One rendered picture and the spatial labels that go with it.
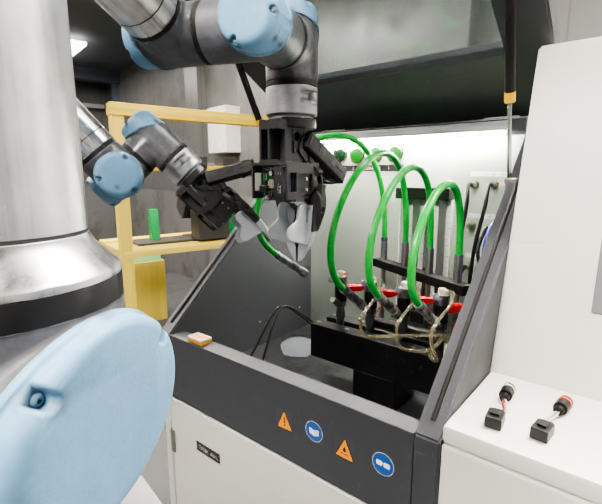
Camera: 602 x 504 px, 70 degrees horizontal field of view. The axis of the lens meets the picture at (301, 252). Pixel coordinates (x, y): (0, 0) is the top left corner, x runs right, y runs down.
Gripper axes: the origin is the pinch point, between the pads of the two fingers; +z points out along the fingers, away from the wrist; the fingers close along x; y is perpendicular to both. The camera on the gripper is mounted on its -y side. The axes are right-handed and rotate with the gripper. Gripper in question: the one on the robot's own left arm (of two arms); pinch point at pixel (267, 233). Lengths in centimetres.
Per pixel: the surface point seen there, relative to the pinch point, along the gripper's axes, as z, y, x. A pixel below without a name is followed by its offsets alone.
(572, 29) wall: 52, -195, -58
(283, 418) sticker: 23.9, 26.7, 12.0
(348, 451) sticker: 31.3, 23.5, 24.1
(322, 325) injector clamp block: 24.0, 6.2, -2.3
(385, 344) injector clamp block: 32.0, 2.7, 11.8
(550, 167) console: 24, -34, 36
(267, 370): 16.6, 21.9, 8.8
